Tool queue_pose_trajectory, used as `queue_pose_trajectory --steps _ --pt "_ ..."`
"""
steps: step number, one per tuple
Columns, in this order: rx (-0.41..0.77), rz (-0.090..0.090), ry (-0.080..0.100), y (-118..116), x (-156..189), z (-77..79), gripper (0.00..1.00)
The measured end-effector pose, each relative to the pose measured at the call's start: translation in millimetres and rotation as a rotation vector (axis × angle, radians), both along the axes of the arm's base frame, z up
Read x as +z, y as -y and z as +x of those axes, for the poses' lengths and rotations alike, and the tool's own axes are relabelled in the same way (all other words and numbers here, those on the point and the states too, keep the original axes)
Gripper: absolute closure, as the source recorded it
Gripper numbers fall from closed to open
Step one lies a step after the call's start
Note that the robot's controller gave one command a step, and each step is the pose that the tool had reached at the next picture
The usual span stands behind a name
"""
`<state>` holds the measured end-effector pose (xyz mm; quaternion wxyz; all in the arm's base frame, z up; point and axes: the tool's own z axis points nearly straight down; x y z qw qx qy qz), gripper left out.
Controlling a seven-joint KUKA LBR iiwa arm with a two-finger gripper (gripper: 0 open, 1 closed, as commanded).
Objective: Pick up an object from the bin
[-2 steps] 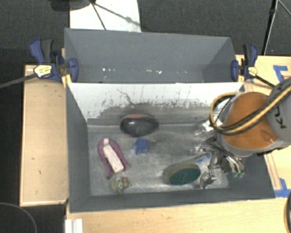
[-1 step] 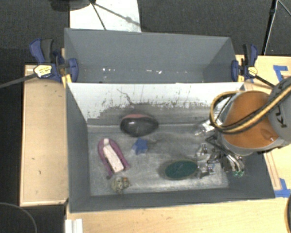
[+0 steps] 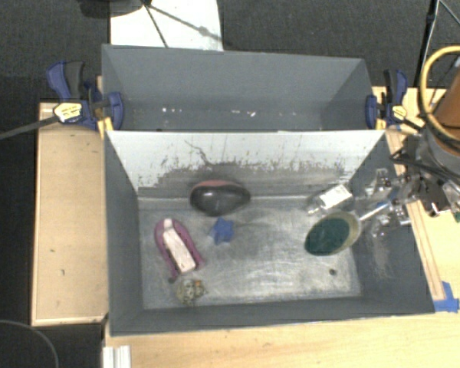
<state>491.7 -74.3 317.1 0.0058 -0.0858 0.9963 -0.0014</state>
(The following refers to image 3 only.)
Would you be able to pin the grey metal bin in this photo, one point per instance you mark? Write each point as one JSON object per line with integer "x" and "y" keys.
{"x": 253, "y": 159}

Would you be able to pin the clear bottle with white label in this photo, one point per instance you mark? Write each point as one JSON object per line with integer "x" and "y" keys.
{"x": 333, "y": 197}

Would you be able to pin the speckled pale ball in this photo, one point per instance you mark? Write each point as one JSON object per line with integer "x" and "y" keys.
{"x": 191, "y": 291}

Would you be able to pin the pale pink flat block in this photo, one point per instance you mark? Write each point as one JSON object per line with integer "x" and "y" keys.
{"x": 178, "y": 249}

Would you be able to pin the pale wood flat board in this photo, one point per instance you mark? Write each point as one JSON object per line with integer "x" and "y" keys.
{"x": 69, "y": 213}

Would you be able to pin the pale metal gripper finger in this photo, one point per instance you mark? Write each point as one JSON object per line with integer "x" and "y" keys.
{"x": 379, "y": 210}
{"x": 379, "y": 184}

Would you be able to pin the blue star-shaped toy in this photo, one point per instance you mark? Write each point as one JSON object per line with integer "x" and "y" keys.
{"x": 222, "y": 231}

